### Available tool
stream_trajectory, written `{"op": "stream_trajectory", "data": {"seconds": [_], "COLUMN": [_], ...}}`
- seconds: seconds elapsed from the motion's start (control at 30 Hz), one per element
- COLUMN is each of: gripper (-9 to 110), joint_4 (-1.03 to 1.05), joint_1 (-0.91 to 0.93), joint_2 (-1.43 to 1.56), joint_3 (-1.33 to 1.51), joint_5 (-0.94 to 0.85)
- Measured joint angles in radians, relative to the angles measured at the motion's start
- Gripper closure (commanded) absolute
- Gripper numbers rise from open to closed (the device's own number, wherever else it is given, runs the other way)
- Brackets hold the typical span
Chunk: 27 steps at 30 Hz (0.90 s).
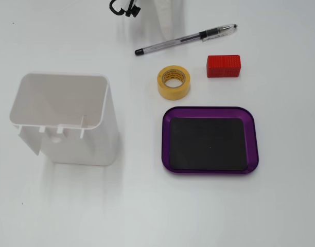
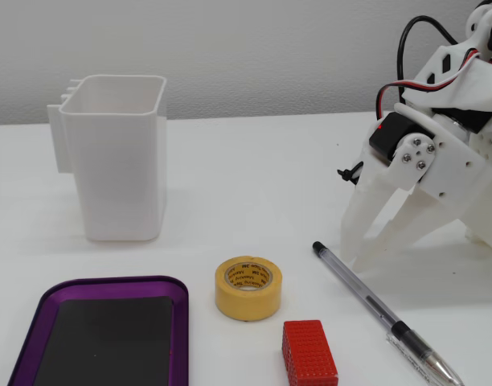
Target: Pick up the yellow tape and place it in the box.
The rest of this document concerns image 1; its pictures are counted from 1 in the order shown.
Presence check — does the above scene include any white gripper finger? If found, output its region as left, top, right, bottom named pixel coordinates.
left=156, top=0, right=186, bottom=30
left=120, top=0, right=138, bottom=11

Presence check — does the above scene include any yellow masking tape roll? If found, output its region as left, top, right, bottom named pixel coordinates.
left=156, top=65, right=191, bottom=100

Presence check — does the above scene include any white plastic box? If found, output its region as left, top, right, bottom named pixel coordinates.
left=9, top=72, right=120, bottom=167

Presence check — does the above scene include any clear black ballpoint pen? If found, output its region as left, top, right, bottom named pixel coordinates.
left=134, top=24, right=238, bottom=57

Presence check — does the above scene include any red studded block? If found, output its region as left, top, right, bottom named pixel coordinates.
left=206, top=54, right=241, bottom=78

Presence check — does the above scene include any black tray mat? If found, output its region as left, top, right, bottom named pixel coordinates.
left=169, top=117, right=248, bottom=171

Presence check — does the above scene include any purple metal tray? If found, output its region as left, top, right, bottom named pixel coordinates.
left=161, top=106, right=259, bottom=175

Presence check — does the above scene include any black cable clip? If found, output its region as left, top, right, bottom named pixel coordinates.
left=109, top=0, right=142, bottom=18

